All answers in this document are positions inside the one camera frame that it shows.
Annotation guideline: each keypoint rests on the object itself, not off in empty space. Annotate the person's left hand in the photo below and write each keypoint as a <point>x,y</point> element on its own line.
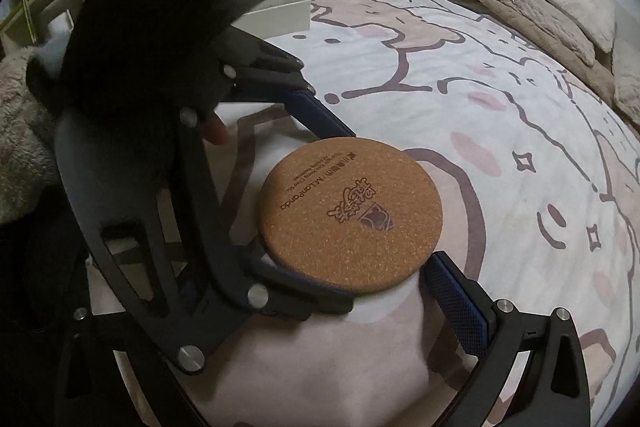
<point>216,132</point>

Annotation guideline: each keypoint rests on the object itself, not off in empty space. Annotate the round cork coaster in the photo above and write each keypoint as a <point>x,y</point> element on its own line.
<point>350,217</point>

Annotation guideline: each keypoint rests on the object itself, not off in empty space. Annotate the fluffy white pillow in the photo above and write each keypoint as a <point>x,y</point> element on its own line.
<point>575,2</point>

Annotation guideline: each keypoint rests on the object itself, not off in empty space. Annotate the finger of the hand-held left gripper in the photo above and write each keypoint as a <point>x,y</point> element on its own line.
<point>320,114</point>
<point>300,294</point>

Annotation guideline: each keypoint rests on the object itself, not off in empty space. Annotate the tan fleece blanket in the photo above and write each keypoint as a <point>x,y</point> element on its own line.
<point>595,77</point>

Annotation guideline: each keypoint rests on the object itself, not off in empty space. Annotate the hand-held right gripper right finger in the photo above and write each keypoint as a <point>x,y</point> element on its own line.
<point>457,302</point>

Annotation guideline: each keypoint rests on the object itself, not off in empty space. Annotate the white storage box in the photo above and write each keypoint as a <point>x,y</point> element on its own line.
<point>285,14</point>

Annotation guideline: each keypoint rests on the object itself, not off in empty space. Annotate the beige plush cushion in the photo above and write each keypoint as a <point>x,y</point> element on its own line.
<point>22,132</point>

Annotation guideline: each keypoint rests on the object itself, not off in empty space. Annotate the bear and rabbit printed blanket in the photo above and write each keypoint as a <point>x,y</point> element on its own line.
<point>500,107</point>

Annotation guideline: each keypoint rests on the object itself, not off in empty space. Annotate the beige quilted pillow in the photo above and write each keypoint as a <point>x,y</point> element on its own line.
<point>630,82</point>

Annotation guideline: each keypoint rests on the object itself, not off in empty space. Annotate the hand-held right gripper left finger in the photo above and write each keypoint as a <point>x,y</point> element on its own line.
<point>75,327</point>

